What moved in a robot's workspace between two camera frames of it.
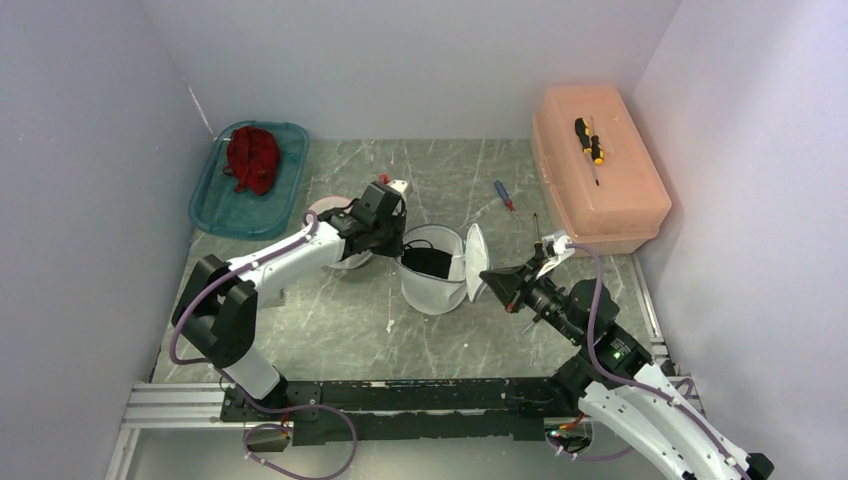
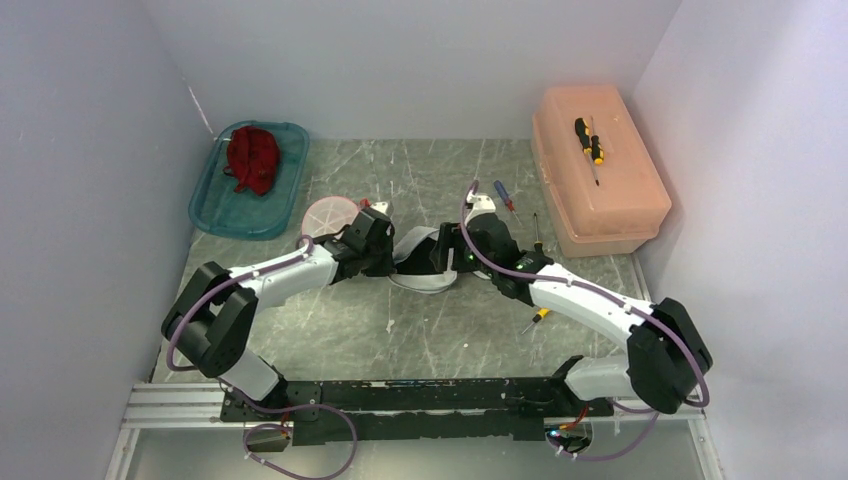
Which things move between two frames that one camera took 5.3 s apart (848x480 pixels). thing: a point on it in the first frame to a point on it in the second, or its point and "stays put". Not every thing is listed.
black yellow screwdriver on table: [537, 244] stays put
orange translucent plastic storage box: [632, 201] stays put
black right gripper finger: [507, 281] to [450, 236]
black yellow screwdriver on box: [589, 145] stays put
